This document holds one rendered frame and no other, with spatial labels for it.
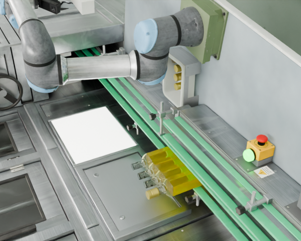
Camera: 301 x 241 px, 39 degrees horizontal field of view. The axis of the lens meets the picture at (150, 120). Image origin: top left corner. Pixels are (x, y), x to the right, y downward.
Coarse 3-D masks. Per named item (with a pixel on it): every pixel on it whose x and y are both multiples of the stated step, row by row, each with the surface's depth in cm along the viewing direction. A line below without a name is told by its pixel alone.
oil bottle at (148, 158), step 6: (156, 150) 177; (162, 150) 177; (168, 150) 177; (144, 156) 174; (150, 156) 173; (156, 156) 173; (162, 156) 174; (168, 156) 175; (144, 162) 173; (150, 162) 172
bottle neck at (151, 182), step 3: (147, 180) 164; (150, 180) 164; (153, 180) 164; (156, 180) 164; (144, 183) 165; (147, 183) 163; (150, 183) 163; (153, 183) 164; (156, 183) 164; (147, 186) 163; (150, 186) 164
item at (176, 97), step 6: (168, 60) 189; (174, 60) 180; (168, 66) 191; (168, 72) 193; (174, 72) 194; (180, 72) 193; (168, 78) 195; (162, 84) 196; (168, 84) 197; (168, 90) 198; (174, 90) 198; (180, 90) 198; (168, 96) 195; (174, 96) 195; (180, 96) 194; (174, 102) 191; (180, 102) 185
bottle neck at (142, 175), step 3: (144, 171) 169; (147, 171) 169; (138, 174) 169; (141, 174) 168; (144, 174) 168; (147, 174) 168; (150, 174) 169; (138, 177) 169; (141, 177) 167; (144, 177) 168
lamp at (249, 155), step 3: (246, 150) 148; (249, 150) 148; (252, 150) 148; (243, 153) 149; (246, 153) 147; (249, 153) 147; (252, 153) 147; (255, 153) 147; (243, 156) 150; (246, 156) 148; (249, 156) 147; (252, 156) 147; (255, 156) 147; (246, 159) 148; (249, 159) 147; (252, 159) 147
